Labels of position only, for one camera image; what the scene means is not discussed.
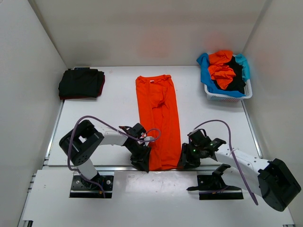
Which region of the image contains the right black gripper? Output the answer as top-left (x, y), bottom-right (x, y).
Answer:
top-left (178, 143), bottom-right (205, 169)

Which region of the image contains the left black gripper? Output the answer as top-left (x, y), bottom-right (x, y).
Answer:
top-left (126, 140), bottom-right (152, 171)

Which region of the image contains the orange t shirt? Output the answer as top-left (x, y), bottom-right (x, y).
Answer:
top-left (208, 50), bottom-right (236, 90)
top-left (135, 75), bottom-right (181, 171)

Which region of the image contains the dark red t shirt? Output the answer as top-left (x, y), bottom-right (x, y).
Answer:
top-left (59, 70), bottom-right (106, 100)

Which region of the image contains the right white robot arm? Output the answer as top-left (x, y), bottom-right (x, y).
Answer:
top-left (179, 129), bottom-right (302, 211)

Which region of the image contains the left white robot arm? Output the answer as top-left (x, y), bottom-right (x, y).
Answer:
top-left (59, 120), bottom-right (154, 190)

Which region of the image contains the white plastic laundry basket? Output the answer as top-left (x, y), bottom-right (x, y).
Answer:
top-left (205, 53), bottom-right (252, 102)

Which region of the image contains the blue t shirt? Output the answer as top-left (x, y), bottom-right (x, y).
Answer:
top-left (196, 52), bottom-right (251, 97)

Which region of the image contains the black label sticker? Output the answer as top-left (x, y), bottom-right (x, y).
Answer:
top-left (73, 67), bottom-right (90, 70)

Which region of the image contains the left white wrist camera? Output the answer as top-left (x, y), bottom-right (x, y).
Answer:
top-left (141, 136), bottom-right (154, 146)

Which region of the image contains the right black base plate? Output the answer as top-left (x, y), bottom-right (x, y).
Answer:
top-left (187, 164), bottom-right (244, 200)

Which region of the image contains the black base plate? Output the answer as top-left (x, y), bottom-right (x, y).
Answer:
top-left (69, 171), bottom-right (114, 199)
top-left (187, 164), bottom-right (244, 200)

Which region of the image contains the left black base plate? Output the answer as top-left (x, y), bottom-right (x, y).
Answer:
top-left (69, 171), bottom-right (114, 199)

